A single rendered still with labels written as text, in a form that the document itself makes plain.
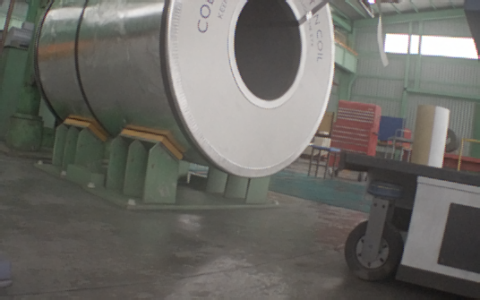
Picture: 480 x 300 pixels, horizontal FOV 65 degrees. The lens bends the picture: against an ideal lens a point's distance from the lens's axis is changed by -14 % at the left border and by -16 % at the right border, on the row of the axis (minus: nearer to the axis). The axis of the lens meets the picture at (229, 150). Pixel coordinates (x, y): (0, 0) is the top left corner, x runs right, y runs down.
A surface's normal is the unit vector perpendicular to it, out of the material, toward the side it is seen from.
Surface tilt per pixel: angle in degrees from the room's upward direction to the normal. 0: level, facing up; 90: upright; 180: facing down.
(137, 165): 90
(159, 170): 90
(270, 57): 91
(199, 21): 90
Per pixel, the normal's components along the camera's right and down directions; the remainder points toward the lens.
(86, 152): 0.74, 0.14
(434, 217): -0.60, -0.07
